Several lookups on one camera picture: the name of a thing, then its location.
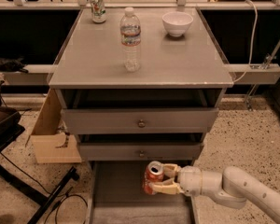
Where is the cardboard box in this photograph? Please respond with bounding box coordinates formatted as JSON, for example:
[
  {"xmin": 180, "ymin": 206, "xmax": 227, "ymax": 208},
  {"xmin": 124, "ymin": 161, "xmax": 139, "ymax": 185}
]
[{"xmin": 30, "ymin": 90, "xmax": 82, "ymax": 163}]

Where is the clear plastic water bottle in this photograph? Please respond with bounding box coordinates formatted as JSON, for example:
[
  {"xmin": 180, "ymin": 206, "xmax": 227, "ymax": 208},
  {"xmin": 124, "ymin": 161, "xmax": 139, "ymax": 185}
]
[{"xmin": 119, "ymin": 7, "xmax": 141, "ymax": 72}]

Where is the white hanging cable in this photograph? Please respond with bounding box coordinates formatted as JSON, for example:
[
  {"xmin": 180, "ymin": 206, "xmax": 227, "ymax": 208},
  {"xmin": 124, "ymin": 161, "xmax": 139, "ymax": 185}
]
[{"xmin": 232, "ymin": 0, "xmax": 259, "ymax": 84}]

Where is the grey drawer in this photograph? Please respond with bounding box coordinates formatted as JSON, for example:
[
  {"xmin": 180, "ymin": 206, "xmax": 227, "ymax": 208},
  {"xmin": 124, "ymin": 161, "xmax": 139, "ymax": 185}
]
[
  {"xmin": 78, "ymin": 133, "xmax": 203, "ymax": 161},
  {"xmin": 86, "ymin": 161, "xmax": 198, "ymax": 224},
  {"xmin": 58, "ymin": 89, "xmax": 218, "ymax": 134}
]

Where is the red coke can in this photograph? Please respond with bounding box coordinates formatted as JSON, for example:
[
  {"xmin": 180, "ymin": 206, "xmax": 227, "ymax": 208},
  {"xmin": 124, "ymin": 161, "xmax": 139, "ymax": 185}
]
[{"xmin": 143, "ymin": 161, "xmax": 164, "ymax": 195}]

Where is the metal railing frame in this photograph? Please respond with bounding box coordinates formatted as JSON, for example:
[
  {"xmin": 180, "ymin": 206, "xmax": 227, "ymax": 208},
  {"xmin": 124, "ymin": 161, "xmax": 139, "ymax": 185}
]
[{"xmin": 0, "ymin": 1, "xmax": 280, "ymax": 90}]

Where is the green white soda can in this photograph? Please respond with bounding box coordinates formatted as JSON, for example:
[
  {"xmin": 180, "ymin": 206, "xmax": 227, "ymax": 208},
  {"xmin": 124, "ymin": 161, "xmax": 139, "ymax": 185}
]
[{"xmin": 89, "ymin": 0, "xmax": 106, "ymax": 23}]

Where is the black bag on rail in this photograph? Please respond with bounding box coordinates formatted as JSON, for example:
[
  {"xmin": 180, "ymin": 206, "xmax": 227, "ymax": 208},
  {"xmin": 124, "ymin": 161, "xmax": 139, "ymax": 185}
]
[{"xmin": 0, "ymin": 58, "xmax": 28, "ymax": 73}]

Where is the grey drawer cabinet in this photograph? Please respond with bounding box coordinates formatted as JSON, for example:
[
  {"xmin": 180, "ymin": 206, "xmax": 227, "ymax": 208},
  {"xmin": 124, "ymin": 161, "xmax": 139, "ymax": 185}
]
[{"xmin": 48, "ymin": 7, "xmax": 234, "ymax": 224}]

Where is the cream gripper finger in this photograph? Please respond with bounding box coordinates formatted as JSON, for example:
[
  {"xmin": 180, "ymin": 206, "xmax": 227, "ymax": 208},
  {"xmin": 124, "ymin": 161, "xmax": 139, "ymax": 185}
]
[
  {"xmin": 162, "ymin": 163, "xmax": 181, "ymax": 177},
  {"xmin": 149, "ymin": 178, "xmax": 183, "ymax": 195}
]

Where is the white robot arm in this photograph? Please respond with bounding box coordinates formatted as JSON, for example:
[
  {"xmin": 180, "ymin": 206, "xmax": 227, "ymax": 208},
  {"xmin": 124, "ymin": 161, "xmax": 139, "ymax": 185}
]
[{"xmin": 144, "ymin": 161, "xmax": 280, "ymax": 224}]

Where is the grey middle drawer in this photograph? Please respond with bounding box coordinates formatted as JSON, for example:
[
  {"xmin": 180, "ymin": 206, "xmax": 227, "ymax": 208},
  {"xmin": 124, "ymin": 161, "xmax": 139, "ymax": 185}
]
[{"xmin": 78, "ymin": 133, "xmax": 203, "ymax": 161}]

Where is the grey top drawer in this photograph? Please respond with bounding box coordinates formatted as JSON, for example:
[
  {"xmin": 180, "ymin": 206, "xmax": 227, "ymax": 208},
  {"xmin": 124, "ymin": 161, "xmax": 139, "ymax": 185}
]
[{"xmin": 58, "ymin": 89, "xmax": 218, "ymax": 134}]

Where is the white ceramic bowl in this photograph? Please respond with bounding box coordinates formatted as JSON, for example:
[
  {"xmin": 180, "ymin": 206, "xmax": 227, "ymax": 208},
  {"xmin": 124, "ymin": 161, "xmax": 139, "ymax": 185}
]
[{"xmin": 162, "ymin": 11, "xmax": 193, "ymax": 37}]

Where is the black floor cable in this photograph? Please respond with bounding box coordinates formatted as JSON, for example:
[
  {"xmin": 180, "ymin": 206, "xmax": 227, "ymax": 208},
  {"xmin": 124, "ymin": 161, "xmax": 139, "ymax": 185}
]
[{"xmin": 0, "ymin": 152, "xmax": 89, "ymax": 224}]

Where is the grey bottom drawer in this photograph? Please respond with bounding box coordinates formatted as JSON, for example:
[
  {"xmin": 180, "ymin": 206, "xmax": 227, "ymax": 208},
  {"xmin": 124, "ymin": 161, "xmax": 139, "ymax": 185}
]
[{"xmin": 86, "ymin": 161, "xmax": 198, "ymax": 224}]

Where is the black chair base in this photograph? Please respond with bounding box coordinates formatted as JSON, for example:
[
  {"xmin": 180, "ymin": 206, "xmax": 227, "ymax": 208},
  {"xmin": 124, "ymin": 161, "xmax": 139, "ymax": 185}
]
[{"xmin": 0, "ymin": 106, "xmax": 79, "ymax": 224}]

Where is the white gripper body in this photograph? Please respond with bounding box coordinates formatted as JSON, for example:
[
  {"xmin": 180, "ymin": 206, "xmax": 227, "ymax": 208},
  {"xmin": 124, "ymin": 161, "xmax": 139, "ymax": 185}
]
[{"xmin": 177, "ymin": 166, "xmax": 202, "ymax": 197}]

